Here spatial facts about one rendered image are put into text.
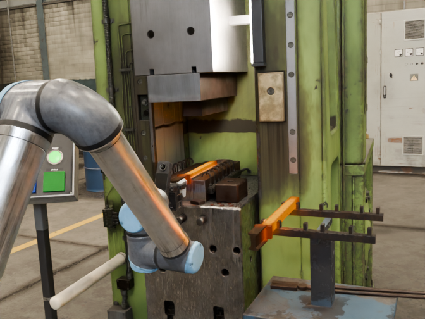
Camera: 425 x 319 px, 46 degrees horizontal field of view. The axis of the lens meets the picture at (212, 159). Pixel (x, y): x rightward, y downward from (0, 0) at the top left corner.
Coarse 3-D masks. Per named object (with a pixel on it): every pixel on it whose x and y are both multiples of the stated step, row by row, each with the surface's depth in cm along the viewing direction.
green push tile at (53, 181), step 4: (44, 172) 179; (48, 172) 179; (52, 172) 179; (56, 172) 179; (60, 172) 179; (64, 172) 179; (44, 176) 178; (48, 176) 178; (52, 176) 179; (56, 176) 179; (60, 176) 179; (64, 176) 179; (44, 180) 178; (48, 180) 178; (52, 180) 178; (56, 180) 178; (60, 180) 178; (64, 180) 178; (44, 184) 177; (48, 184) 177; (52, 184) 177; (56, 184) 178; (60, 184) 178; (64, 184) 178; (44, 188) 177; (48, 188) 177; (52, 188) 177; (56, 188) 177; (60, 188) 177; (64, 188) 177
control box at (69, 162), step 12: (60, 144) 184; (72, 144) 184; (48, 156) 182; (72, 156) 182; (48, 168) 180; (60, 168) 180; (72, 168) 181; (72, 180) 179; (36, 192) 177; (48, 192) 177; (60, 192) 177; (72, 192) 178
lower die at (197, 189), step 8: (224, 160) 212; (184, 168) 208; (192, 168) 202; (208, 168) 194; (224, 168) 197; (232, 168) 205; (176, 176) 187; (200, 176) 184; (208, 176) 183; (216, 176) 187; (192, 184) 178; (200, 184) 176; (208, 184) 179; (192, 192) 178; (200, 192) 177; (184, 200) 180
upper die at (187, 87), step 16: (160, 80) 175; (176, 80) 173; (192, 80) 171; (208, 80) 178; (224, 80) 194; (160, 96) 176; (176, 96) 174; (192, 96) 172; (208, 96) 178; (224, 96) 194
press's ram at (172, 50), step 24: (144, 0) 172; (168, 0) 169; (192, 0) 166; (216, 0) 170; (240, 0) 196; (144, 24) 174; (168, 24) 171; (192, 24) 168; (216, 24) 170; (240, 24) 183; (144, 48) 175; (168, 48) 172; (192, 48) 169; (216, 48) 171; (240, 48) 197; (144, 72) 177; (168, 72) 174; (192, 72) 171; (216, 72) 179
